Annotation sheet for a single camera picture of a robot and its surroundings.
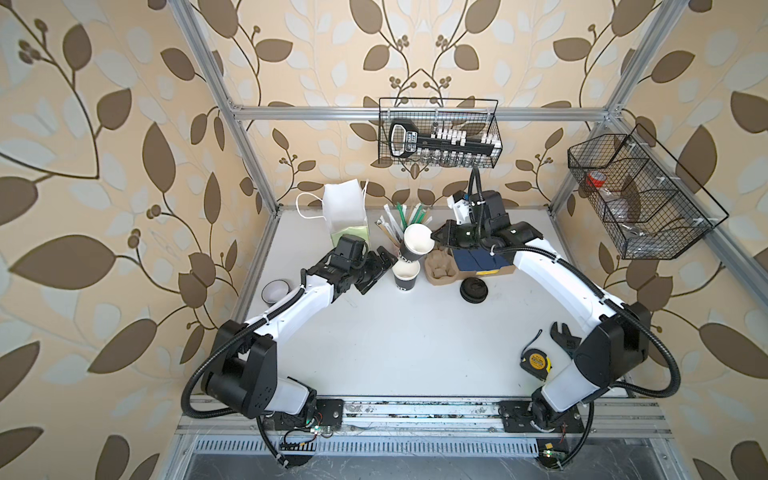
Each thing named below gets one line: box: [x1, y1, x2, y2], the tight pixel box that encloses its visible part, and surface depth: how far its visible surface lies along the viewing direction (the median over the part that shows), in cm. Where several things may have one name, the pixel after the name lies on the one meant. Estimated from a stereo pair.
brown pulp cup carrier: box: [424, 247, 471, 286], surface depth 101 cm
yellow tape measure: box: [520, 348, 552, 382], surface depth 82 cm
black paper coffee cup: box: [400, 223, 435, 262], surface depth 82 cm
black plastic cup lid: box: [460, 277, 489, 304], surface depth 98 cm
